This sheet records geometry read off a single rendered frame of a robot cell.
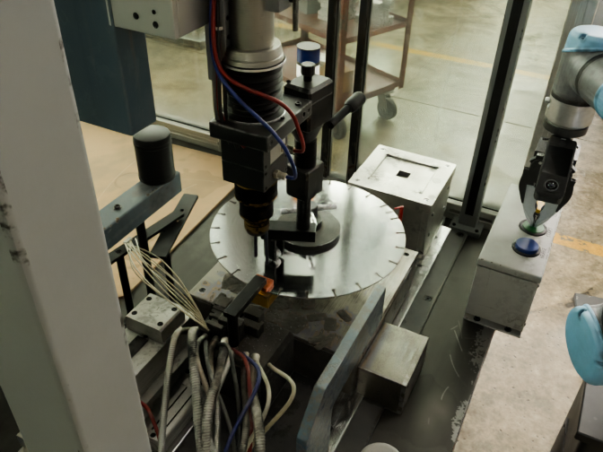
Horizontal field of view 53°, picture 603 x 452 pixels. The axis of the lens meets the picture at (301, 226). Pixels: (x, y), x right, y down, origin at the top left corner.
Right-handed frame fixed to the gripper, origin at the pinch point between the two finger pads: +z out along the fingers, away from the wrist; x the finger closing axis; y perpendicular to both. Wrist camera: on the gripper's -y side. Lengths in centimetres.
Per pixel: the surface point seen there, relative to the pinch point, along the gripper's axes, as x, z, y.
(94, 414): 12, -46, -91
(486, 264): 5.3, 2.3, -13.2
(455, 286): 10.6, 16.6, -5.0
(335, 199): 33.6, -3.6, -15.9
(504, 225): 4.8, 1.6, -1.2
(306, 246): 31.6, -4.6, -31.6
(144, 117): 45, -32, -49
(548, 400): -20, 92, 43
